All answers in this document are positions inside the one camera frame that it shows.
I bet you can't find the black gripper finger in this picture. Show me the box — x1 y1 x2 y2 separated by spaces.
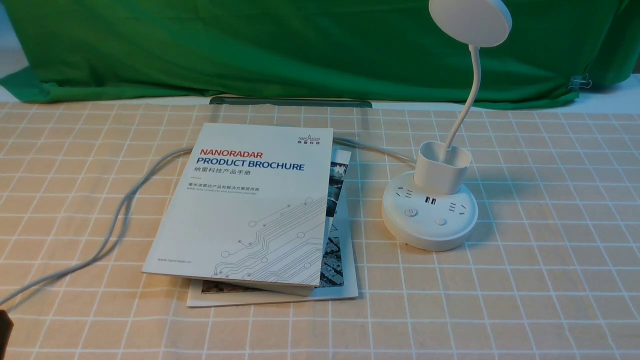
0 309 14 360

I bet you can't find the green backdrop cloth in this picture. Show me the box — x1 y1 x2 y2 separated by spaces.
1 0 639 110

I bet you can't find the grey power cable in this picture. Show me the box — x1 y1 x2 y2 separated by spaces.
0 137 417 307

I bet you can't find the metal binder clip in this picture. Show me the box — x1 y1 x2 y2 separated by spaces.
567 73 593 92

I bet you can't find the dark green flat bar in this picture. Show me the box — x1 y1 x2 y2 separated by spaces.
208 96 373 109

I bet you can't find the magazine under brochure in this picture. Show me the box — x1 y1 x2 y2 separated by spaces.
186 146 359 308

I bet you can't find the white Nanoradar product brochure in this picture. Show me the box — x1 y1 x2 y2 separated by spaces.
141 123 334 296

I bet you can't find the beige checkered tablecloth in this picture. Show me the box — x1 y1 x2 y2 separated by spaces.
0 102 640 360

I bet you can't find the white desk lamp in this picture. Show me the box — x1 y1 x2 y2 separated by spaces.
381 0 513 252

